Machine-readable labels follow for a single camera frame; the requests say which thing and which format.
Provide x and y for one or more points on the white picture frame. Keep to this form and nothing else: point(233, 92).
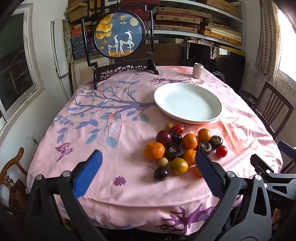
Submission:
point(56, 46)

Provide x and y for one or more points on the curved brown wooden chair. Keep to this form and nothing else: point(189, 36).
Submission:
point(14, 161)

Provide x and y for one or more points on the round metal pan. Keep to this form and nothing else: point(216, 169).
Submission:
point(248, 97)

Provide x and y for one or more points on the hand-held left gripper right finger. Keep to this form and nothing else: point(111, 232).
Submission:
point(208, 173)

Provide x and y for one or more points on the checked beige curtain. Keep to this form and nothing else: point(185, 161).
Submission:
point(266, 41)

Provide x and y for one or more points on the red cherry tomato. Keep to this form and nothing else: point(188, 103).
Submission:
point(221, 151)
point(178, 128)

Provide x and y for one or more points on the dark red plum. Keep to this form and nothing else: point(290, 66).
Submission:
point(163, 137)

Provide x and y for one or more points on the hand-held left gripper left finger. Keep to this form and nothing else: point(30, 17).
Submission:
point(90, 173)

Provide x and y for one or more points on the yellow-orange round fruit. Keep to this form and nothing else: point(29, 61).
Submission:
point(179, 166)

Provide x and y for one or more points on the white framed window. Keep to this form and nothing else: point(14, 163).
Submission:
point(13, 69)

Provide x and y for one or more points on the black cabinet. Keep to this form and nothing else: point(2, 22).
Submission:
point(231, 69)

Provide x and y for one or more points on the white oval plate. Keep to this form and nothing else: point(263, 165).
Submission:
point(187, 102)

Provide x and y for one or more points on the white metal shelf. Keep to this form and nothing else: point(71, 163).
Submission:
point(180, 35)

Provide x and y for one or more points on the white wall outlet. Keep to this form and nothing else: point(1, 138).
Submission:
point(32, 139)

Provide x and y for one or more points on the stack of brown flat boxes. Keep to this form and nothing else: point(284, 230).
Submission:
point(178, 18)

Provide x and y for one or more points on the tan longan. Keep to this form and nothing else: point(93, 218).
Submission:
point(162, 162)
point(169, 126)

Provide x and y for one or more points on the patterned pink cloth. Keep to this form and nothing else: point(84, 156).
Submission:
point(201, 42)

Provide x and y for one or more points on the stack of patterned boxes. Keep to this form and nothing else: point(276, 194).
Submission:
point(78, 44)

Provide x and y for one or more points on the bright window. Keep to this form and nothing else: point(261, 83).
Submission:
point(288, 46)

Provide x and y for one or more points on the pink floral tablecloth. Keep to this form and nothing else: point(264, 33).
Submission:
point(129, 162)

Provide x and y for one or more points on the dark slatted wooden chair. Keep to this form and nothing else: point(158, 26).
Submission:
point(277, 95)

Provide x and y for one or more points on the dark cherry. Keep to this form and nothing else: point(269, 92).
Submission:
point(161, 174)
point(177, 138)

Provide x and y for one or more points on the small smooth orange fruit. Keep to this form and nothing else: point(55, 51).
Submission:
point(204, 135)
point(197, 172)

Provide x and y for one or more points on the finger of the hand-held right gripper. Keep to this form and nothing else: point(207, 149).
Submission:
point(288, 150)
point(261, 164)

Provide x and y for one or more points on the white drink can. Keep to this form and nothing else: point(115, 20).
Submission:
point(198, 70)

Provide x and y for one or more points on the beige picture frame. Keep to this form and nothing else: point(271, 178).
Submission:
point(81, 74)

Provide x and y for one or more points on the large dark water chestnut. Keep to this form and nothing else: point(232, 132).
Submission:
point(174, 151)

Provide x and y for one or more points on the round deer screen with stand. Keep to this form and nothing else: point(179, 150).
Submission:
point(120, 34)

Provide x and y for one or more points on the large mandarin orange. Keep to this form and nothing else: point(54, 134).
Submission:
point(154, 150)

